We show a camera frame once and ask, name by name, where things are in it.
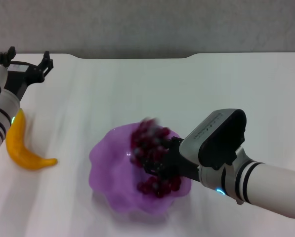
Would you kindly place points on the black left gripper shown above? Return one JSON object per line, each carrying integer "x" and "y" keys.
{"x": 21, "y": 76}

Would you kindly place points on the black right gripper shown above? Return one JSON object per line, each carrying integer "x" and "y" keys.
{"x": 179, "y": 163}

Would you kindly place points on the dark red grape bunch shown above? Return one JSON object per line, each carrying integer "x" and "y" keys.
{"x": 147, "y": 140}

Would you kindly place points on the yellow toy banana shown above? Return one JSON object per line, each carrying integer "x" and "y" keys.
{"x": 18, "y": 150}

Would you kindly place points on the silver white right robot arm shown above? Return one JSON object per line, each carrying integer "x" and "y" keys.
{"x": 265, "y": 182}

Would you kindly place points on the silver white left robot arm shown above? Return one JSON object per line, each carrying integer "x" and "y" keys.
{"x": 1, "y": 116}

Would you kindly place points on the purple scalloped plastic bowl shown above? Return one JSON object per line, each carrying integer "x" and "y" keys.
{"x": 112, "y": 172}

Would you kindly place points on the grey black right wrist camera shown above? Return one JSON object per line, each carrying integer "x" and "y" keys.
{"x": 211, "y": 138}

